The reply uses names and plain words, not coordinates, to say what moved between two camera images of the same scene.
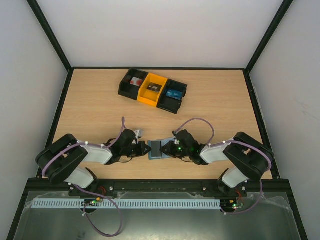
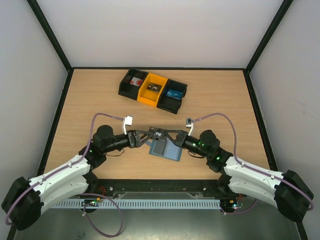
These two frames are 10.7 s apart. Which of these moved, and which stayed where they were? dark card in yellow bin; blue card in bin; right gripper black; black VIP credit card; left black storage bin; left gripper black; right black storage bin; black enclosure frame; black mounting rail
Moved: left gripper black; black VIP credit card; right gripper black
Stayed: left black storage bin; black mounting rail; right black storage bin; dark card in yellow bin; blue card in bin; black enclosure frame
